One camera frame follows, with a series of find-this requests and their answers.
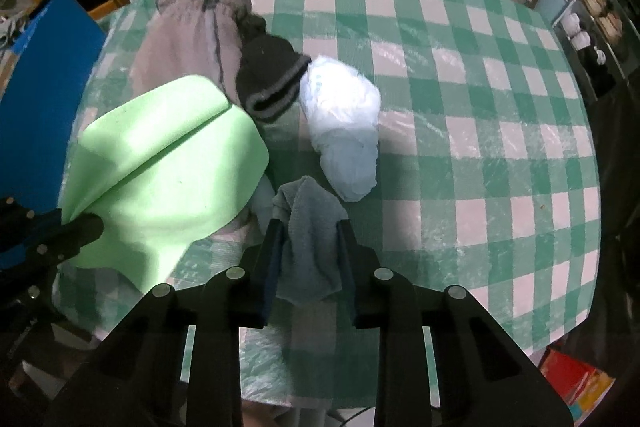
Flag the gray fuzzy cloth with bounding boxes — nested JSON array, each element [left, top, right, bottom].
[[272, 176, 348, 308]]

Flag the light green cloth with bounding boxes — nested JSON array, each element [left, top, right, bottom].
[[60, 75, 269, 293]]

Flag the white plastic bag bundle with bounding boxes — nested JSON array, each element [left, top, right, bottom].
[[298, 55, 381, 202]]

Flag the green checkered tablecloth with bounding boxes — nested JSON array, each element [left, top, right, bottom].
[[54, 0, 600, 410]]

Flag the blue cardboard box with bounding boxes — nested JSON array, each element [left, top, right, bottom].
[[1, 0, 106, 213]]

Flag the red book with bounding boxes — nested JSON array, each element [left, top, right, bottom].
[[539, 347, 615, 426]]

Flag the gray sweatpants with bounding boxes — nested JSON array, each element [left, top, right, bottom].
[[129, 0, 252, 105]]

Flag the gray clothes pile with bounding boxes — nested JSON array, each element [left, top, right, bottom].
[[0, 0, 36, 50]]

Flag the black knit sock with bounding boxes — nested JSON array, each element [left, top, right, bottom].
[[235, 14, 311, 124]]

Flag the shoe rack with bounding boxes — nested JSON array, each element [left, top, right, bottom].
[[536, 0, 639, 104]]

